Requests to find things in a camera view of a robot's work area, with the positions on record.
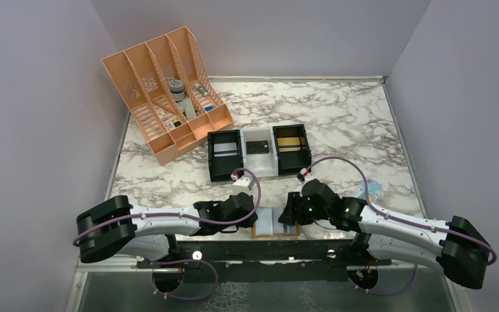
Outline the tan leather card holder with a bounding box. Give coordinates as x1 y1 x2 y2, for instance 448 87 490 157
251 207 302 239

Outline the light blue card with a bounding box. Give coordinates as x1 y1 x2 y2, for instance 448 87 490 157
255 208 298 235

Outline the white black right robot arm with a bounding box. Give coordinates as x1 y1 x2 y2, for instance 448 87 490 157
278 179 492 289

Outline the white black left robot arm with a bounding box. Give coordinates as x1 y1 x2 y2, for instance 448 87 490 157
73 192 258 263

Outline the silver credit card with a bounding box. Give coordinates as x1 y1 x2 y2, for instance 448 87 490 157
213 142 238 157

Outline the black credit card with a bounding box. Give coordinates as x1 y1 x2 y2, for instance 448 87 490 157
246 140 270 155

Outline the gold credit card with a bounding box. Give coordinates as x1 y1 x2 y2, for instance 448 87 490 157
277 136 305 152

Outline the black left tray bin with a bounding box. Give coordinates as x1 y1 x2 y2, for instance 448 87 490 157
207 129 244 182

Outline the black tray bin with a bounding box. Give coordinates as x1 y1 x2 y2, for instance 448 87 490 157
272 124 312 176
207 129 244 182

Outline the black right tray bin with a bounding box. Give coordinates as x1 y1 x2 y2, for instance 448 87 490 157
272 124 312 176

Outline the clear blue packaged item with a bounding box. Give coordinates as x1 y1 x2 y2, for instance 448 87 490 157
357 179 383 202

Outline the grey round jar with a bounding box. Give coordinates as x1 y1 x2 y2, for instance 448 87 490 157
168 79 185 102

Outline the peach plastic desk organizer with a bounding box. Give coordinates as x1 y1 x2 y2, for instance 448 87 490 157
101 27 234 165

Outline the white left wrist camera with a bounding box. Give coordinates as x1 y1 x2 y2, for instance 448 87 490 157
231 176 255 196

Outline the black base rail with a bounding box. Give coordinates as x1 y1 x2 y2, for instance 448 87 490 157
137 239 392 285

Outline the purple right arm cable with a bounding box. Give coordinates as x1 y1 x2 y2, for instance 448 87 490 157
298 155 498 298

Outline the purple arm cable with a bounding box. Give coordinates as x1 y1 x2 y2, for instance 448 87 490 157
298 155 498 298
71 167 262 301

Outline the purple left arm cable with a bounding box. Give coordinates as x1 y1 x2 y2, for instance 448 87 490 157
71 167 262 301

